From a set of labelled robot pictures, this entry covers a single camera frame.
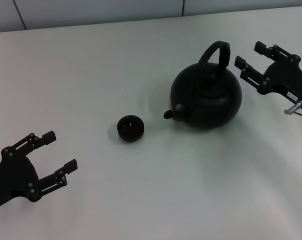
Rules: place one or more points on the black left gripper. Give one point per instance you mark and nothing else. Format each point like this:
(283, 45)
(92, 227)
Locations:
(16, 175)

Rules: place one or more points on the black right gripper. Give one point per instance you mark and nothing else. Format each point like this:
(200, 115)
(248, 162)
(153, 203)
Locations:
(288, 77)

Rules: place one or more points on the small dark teacup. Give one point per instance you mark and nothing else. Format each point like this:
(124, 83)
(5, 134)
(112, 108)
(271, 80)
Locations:
(130, 128)

